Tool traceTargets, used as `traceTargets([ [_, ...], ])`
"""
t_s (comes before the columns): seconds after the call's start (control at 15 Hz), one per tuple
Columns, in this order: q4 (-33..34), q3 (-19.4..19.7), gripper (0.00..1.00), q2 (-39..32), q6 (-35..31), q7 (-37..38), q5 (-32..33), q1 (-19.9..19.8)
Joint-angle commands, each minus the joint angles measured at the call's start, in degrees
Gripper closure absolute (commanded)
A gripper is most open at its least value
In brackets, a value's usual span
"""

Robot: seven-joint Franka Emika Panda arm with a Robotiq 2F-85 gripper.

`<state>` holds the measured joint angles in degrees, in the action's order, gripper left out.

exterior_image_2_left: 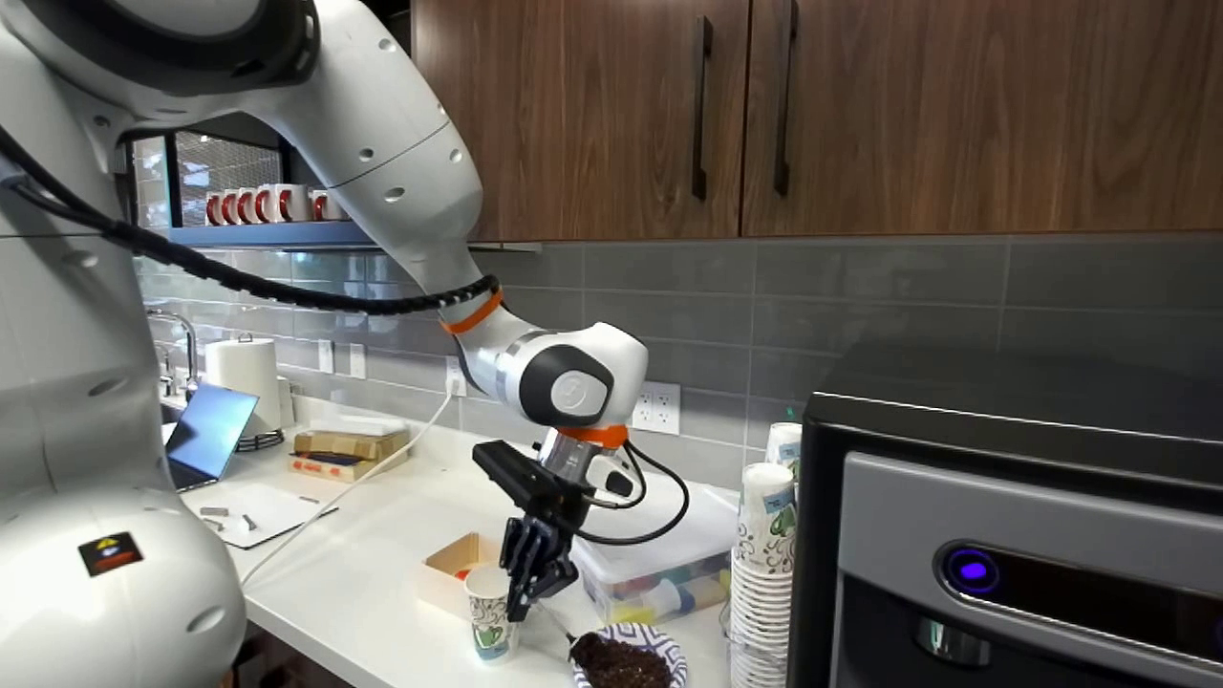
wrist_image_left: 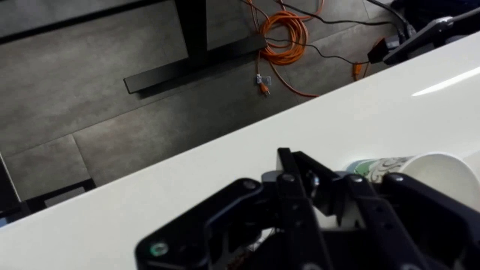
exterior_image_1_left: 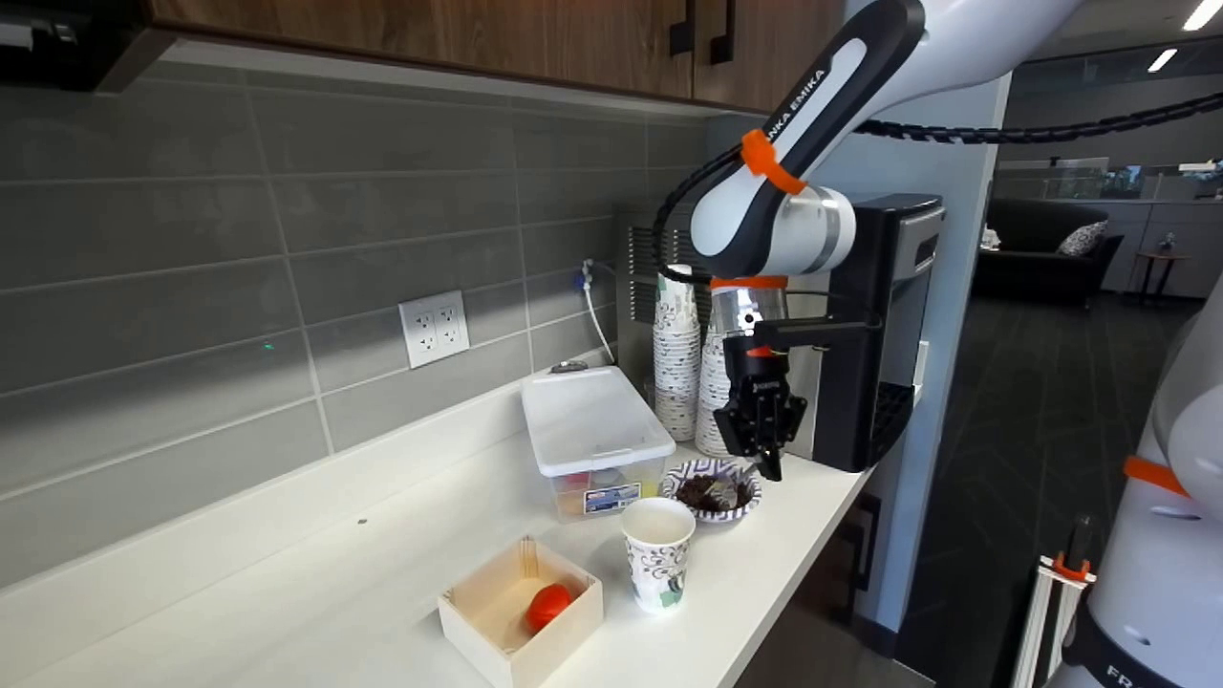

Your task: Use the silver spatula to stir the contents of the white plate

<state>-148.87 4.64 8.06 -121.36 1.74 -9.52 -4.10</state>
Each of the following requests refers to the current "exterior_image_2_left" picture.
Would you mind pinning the short paper cup stack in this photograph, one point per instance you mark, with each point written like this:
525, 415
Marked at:
764, 558

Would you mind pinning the wide wooden cabinet door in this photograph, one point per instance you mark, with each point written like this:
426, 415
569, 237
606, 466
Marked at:
576, 117

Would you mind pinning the black grey coffee machine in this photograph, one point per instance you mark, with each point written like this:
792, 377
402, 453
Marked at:
1017, 546

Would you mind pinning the light wooden box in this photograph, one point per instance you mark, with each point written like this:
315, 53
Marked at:
446, 573

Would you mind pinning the clear container white lid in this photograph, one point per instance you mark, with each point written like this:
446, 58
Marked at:
690, 558

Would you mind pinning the tall paper cup stack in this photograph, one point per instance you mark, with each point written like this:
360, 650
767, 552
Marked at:
786, 445

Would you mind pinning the white printed paper cup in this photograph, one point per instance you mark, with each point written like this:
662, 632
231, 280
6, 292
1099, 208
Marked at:
491, 632

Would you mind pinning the white paper sheet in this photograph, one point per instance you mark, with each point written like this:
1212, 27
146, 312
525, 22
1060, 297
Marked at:
254, 508

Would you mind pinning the dark coffee beans pile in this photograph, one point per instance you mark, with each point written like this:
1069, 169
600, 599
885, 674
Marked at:
618, 667

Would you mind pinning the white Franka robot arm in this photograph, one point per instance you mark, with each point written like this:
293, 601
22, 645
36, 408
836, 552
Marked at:
383, 153

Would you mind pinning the white paper towel roll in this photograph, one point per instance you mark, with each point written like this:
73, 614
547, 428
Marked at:
241, 377

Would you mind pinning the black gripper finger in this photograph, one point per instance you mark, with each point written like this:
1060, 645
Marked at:
560, 573
520, 573

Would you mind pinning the red white mug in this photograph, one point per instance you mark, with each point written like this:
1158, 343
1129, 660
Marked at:
278, 204
216, 208
321, 204
237, 204

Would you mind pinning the grey wall shelf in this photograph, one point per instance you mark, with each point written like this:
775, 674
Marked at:
271, 236

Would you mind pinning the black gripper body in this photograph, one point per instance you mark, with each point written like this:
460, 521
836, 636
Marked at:
555, 518

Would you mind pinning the small white wall outlet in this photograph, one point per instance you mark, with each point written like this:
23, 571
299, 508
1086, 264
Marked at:
356, 360
453, 383
321, 355

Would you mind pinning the brown flat box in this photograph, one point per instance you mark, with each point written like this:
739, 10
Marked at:
350, 445

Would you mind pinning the dark bowl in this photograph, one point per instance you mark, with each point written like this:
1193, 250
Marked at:
671, 653

